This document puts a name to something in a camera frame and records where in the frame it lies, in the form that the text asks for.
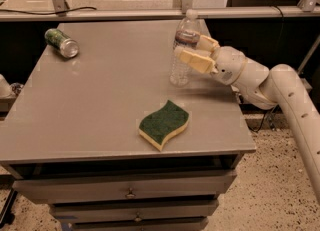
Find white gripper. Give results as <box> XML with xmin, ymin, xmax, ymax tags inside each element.
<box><xmin>174</xmin><ymin>35</ymin><xmax>247</xmax><ymax>85</ymax></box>

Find clear plastic water bottle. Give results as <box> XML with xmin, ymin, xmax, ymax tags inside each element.
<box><xmin>170</xmin><ymin>9</ymin><xmax>201</xmax><ymax>87</ymax></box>

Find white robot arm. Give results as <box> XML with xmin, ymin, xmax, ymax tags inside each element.
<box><xmin>174</xmin><ymin>35</ymin><xmax>320</xmax><ymax>202</ymax></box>

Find green and yellow sponge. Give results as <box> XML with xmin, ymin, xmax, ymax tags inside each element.
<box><xmin>139</xmin><ymin>100</ymin><xmax>189</xmax><ymax>151</ymax></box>

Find grey drawer cabinet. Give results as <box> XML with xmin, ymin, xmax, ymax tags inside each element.
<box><xmin>0</xmin><ymin>21</ymin><xmax>255</xmax><ymax>231</ymax></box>

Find green soda can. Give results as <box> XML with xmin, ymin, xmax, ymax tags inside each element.
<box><xmin>44</xmin><ymin>28</ymin><xmax>79</xmax><ymax>58</ymax></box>

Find white object at left edge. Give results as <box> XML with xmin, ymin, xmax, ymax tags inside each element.
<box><xmin>0</xmin><ymin>74</ymin><xmax>12</xmax><ymax>98</ymax></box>

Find black hanging cable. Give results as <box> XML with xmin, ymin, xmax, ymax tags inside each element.
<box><xmin>248</xmin><ymin>5</ymin><xmax>285</xmax><ymax>133</ymax></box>

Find black cable on ledge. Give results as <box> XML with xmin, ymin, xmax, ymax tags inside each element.
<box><xmin>0</xmin><ymin>6</ymin><xmax>98</xmax><ymax>16</ymax></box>

